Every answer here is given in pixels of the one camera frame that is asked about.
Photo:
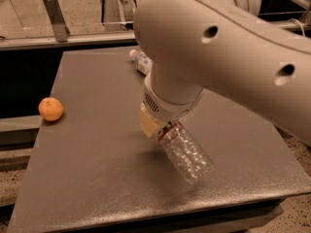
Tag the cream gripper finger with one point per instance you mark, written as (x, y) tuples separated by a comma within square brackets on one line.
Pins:
[(150, 125)]

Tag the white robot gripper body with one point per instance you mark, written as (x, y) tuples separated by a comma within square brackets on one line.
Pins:
[(166, 110)]

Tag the clear plastic water bottle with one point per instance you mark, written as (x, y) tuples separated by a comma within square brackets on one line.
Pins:
[(186, 155)]

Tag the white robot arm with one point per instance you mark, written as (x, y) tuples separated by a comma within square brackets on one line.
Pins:
[(222, 46)]

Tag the white labelled plastic bottle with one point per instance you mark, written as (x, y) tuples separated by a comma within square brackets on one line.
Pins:
[(142, 62)]

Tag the orange fruit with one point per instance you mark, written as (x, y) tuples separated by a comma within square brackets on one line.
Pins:
[(50, 109)]

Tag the horizontal metal rail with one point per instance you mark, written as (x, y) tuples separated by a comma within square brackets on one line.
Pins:
[(185, 33)]

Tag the left metal rail bracket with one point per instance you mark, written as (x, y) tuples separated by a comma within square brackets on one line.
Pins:
[(59, 27)]

